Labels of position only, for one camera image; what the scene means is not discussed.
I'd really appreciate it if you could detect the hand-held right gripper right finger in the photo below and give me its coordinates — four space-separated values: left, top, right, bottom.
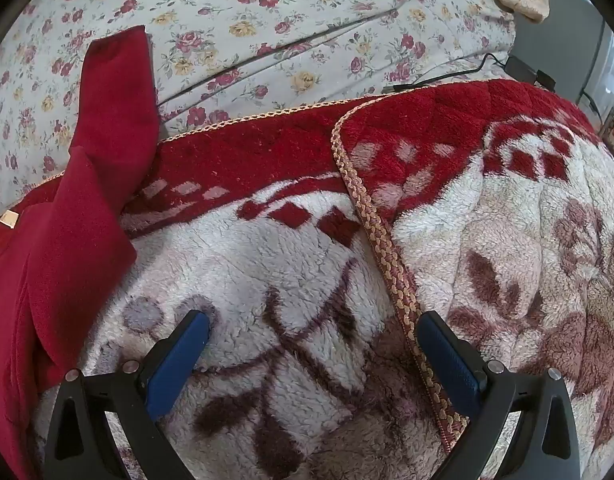
416 311 581 480

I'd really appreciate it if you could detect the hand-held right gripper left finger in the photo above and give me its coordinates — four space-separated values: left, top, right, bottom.
44 310 211 480

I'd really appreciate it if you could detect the red fleece garment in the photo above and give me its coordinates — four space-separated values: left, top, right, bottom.
0 25 162 480

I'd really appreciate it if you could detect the red and white plush blanket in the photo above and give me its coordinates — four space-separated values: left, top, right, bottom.
0 79 614 480

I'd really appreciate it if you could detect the black power adapter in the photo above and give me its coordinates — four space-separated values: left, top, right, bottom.
504 56 558 92

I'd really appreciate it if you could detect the grey cabinet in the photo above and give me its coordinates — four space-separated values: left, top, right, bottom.
517 0 614 126

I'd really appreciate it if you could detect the floral bed sheet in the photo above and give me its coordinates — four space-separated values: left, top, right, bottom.
0 0 518 221

